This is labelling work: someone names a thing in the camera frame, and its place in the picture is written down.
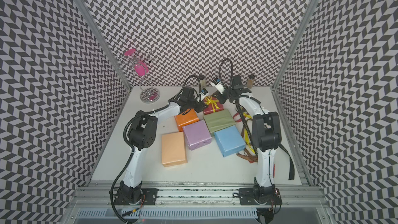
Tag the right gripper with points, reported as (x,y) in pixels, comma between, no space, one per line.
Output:
(221,97)

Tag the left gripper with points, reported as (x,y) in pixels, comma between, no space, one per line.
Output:
(200,108)

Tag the maroon gift box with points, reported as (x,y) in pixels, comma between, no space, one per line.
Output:
(207,110)

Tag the yellow ribbon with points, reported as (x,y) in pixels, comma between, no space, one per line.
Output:
(212,103)
(245,133)

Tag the orange gift box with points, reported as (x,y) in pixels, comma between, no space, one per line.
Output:
(185,119)

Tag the green gift box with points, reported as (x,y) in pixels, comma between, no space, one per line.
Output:
(218,121)

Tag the purple gift box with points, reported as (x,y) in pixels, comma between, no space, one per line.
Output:
(197,135)

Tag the blue gift box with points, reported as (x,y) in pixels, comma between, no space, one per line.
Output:
(229,141)

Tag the peach gift box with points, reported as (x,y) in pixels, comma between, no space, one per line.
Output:
(173,149)

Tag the brown ribbon of purple box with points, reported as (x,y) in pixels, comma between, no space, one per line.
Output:
(247,153)

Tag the black printed ribbon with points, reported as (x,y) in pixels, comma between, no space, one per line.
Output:
(265,135)

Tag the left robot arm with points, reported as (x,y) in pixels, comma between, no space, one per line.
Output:
(139,134)

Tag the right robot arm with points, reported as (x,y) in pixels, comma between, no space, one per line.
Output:
(261,195)

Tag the white spice shaker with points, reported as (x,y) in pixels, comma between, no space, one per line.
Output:
(202,81)

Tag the brown spice shaker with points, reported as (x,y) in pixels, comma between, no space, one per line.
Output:
(250,81)

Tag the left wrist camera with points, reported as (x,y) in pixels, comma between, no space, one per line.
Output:
(204,93)

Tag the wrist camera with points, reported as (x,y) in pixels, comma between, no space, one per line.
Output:
(204,93)
(218,84)

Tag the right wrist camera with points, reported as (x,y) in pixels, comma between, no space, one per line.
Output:
(218,84)

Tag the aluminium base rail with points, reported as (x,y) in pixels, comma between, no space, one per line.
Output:
(202,195)

